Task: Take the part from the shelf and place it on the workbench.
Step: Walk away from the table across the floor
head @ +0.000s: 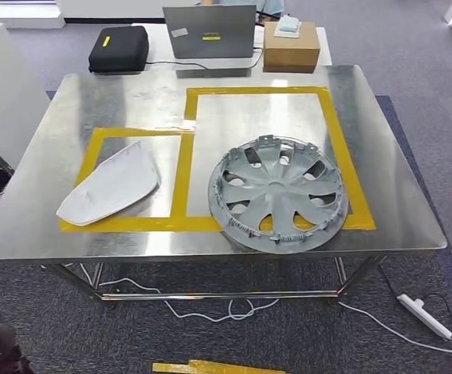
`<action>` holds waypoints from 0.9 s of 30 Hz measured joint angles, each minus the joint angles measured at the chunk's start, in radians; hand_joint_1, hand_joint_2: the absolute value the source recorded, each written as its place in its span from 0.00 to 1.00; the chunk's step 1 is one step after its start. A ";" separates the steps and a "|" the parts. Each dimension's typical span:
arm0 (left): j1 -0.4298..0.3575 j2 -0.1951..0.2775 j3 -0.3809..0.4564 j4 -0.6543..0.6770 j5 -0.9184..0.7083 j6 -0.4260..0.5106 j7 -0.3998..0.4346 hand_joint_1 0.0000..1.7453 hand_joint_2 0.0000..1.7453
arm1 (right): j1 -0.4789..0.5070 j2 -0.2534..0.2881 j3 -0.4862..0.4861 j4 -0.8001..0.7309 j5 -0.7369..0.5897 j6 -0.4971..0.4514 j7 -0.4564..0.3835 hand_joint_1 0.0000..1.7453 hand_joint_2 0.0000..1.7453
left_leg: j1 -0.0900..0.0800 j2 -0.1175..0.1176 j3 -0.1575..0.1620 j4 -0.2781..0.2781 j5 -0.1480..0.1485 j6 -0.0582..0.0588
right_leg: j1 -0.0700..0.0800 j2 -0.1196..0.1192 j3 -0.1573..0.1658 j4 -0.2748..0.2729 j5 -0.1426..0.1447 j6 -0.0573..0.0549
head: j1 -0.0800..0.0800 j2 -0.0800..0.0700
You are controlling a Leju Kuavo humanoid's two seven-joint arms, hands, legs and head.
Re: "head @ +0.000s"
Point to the white curved plastic part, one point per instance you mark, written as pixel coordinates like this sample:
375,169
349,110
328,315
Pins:
109,186

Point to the stainless steel workbench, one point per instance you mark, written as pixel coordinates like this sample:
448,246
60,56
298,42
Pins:
385,155

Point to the yellow double rectangle tape outline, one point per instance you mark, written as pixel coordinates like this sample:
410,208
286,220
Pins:
181,175

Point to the grey plastic wheel cover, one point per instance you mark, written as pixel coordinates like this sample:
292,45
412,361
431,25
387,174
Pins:
276,188

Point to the grey laptop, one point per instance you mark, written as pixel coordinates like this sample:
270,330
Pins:
210,31

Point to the brown cardboard box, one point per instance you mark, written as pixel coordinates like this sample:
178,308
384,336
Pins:
290,51

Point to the yellow floor tape outline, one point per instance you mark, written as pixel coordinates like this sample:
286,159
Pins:
210,368

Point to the person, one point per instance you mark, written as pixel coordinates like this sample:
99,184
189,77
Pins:
249,6

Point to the pale blue pad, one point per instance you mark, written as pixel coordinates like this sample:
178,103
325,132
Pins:
289,23

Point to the black zip case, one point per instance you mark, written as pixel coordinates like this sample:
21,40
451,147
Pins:
119,51

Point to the white power strip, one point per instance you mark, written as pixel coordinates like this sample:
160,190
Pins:
425,316

